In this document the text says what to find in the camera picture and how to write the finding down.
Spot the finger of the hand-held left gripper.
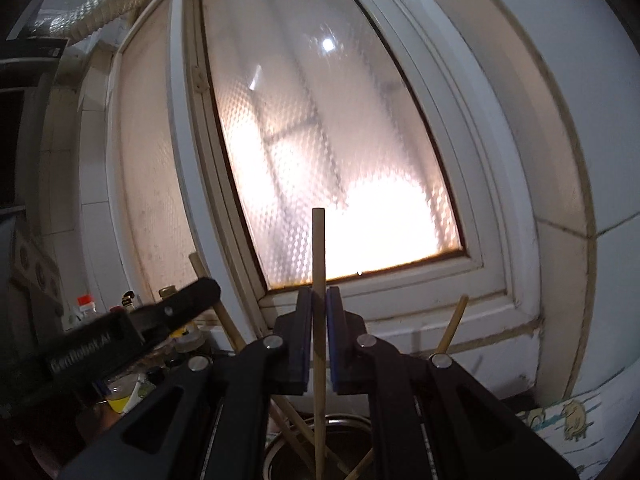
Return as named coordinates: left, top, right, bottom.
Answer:
left=131, top=277, right=223, bottom=347

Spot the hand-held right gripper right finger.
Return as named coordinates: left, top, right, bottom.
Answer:
left=326, top=286, right=581, bottom=480

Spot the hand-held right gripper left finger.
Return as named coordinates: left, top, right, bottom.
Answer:
left=60, top=287, right=314, bottom=480

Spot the round chopstick holder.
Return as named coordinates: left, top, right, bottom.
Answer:
left=264, top=412, right=376, bottom=480

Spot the clear lidded jar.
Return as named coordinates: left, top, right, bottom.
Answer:
left=170, top=322, right=209, bottom=356

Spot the red cap clear bottle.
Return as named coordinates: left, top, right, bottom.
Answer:
left=65, top=294, right=101, bottom=333

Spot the clear cup with yellow liquid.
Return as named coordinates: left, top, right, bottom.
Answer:
left=97, top=375, right=144, bottom=414

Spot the white framed frosted window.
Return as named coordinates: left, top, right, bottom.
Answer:
left=105, top=0, right=541, bottom=328

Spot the animal printed cloth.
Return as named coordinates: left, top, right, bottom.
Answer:
left=515, top=385, right=621, bottom=466

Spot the black range hood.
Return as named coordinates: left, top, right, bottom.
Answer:
left=0, top=35, right=69, bottom=211

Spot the silver flexible duct hose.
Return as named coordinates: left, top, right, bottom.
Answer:
left=22, top=0, right=168, bottom=41

